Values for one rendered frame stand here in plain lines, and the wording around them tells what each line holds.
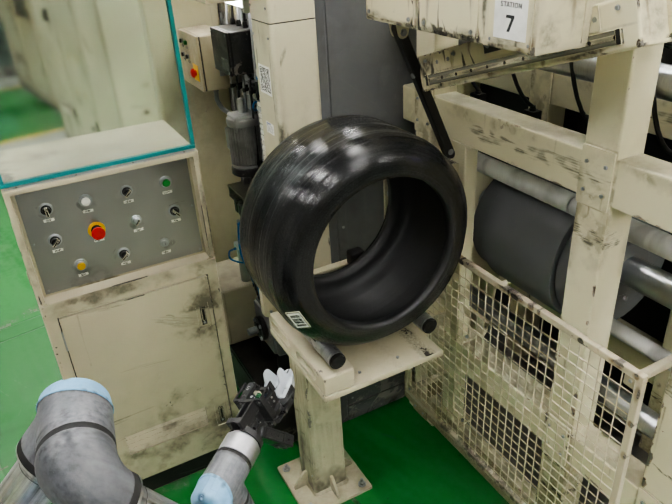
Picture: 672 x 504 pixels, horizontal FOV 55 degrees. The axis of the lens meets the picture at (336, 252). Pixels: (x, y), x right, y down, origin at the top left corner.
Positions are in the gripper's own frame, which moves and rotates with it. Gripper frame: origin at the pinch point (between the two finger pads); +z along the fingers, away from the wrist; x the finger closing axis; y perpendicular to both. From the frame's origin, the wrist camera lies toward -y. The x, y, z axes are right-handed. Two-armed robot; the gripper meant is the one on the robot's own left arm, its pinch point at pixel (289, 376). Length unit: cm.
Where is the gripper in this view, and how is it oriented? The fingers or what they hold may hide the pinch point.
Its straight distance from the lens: 145.5
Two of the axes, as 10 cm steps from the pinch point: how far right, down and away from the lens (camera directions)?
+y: -4.1, -8.0, -4.4
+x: -8.4, 1.6, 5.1
